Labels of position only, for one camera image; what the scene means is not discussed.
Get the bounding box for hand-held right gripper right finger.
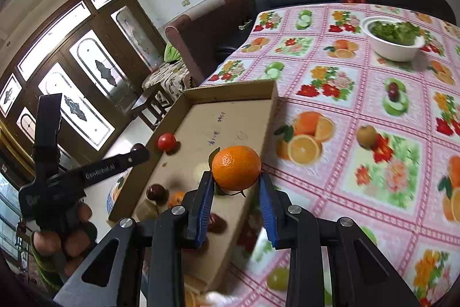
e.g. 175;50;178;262
258;172;421;307

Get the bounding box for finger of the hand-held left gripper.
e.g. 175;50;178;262
111;148;150;173

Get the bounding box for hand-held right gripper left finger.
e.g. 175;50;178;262
54;170;216;307

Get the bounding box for red tomato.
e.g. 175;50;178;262
157;133;177;152

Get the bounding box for large orange with leaf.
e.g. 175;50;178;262
208;145;262;198

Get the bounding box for shallow cardboard box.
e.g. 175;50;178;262
107;79;280;293

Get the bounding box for person's left hand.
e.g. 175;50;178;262
32;203;98;278

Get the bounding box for beige block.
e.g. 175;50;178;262
135;200;159;221

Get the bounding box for floral fruit print tablecloth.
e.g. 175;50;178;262
183;3;460;307

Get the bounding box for wooden stool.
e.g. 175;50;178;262
131;83;175;131

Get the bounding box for floral seat cover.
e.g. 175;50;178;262
142;60;193;101

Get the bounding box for green cushion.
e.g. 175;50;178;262
163;41;182;64

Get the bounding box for brown pear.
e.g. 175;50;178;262
356;125;379;149

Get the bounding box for wooden door with glass panels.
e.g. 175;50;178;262
0;0;168;171

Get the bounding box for brown armchair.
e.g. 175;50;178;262
164;0;252;86

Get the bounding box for white bowl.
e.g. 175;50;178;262
361;16;426;62

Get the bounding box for leafy greens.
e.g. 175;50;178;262
370;20;421;45

